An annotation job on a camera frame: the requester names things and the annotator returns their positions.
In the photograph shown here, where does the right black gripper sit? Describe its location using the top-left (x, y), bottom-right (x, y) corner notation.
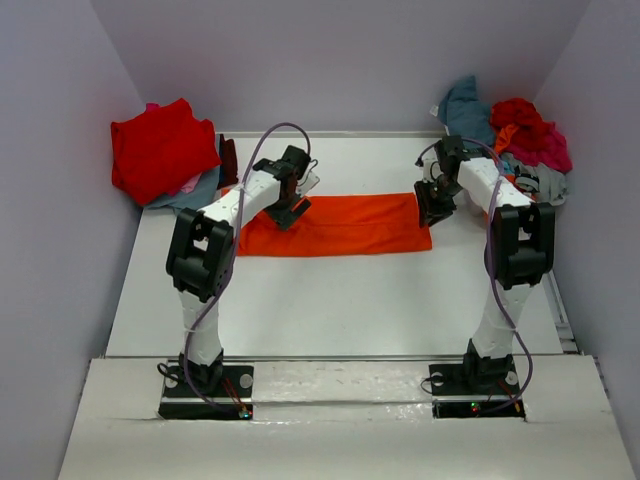
top-left (414, 176), bottom-right (463, 228)

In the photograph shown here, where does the orange t-shirt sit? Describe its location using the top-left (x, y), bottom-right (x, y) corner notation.
top-left (238, 193), bottom-right (432, 258)
top-left (494, 123), bottom-right (520, 184)

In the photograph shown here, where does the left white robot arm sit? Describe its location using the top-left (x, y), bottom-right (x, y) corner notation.
top-left (164, 145), bottom-right (317, 397)

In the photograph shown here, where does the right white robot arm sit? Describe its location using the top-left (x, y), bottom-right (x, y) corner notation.
top-left (414, 136), bottom-right (555, 397)

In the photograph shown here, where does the folded maroon t-shirt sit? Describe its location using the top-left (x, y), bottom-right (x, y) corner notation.
top-left (216, 134), bottom-right (238, 189)

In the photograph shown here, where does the folded light blue t-shirt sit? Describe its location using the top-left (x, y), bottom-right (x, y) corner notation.
top-left (145, 167), bottom-right (220, 214)

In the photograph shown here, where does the teal blue crumpled t-shirt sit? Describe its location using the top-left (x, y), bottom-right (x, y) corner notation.
top-left (437, 75), bottom-right (496, 146)

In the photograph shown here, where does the folded pink t-shirt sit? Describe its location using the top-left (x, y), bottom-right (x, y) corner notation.
top-left (179, 174), bottom-right (201, 194)

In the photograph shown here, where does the grey crumpled t-shirt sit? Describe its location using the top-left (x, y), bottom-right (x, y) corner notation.
top-left (501, 153), bottom-right (568, 206)

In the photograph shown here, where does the red crumpled t-shirt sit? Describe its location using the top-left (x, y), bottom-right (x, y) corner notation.
top-left (489, 98), bottom-right (549, 149)

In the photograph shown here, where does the folded red t-shirt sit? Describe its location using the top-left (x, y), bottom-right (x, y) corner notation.
top-left (110, 98), bottom-right (222, 206)

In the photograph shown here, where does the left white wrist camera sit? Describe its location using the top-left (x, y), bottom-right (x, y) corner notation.
top-left (296, 171), bottom-right (320, 196)

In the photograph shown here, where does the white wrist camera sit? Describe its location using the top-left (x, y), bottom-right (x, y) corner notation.
top-left (415, 152), bottom-right (441, 182)
top-left (296, 171), bottom-right (320, 196)

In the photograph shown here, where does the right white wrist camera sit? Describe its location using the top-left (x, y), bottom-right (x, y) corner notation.
top-left (415, 152), bottom-right (441, 182)

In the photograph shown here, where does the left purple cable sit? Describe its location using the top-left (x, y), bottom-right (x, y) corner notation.
top-left (182, 121), bottom-right (312, 417)

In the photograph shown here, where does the purple cable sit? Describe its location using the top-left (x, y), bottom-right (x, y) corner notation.
top-left (182, 121), bottom-right (312, 417)
top-left (415, 138), bottom-right (534, 415)

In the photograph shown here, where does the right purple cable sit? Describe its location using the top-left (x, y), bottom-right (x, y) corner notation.
top-left (415, 138), bottom-right (534, 415)

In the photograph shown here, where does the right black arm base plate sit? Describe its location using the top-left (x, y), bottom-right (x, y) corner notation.
top-left (421, 363), bottom-right (526, 420)

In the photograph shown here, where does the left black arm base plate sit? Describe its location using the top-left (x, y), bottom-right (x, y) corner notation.
top-left (156, 361), bottom-right (254, 421)

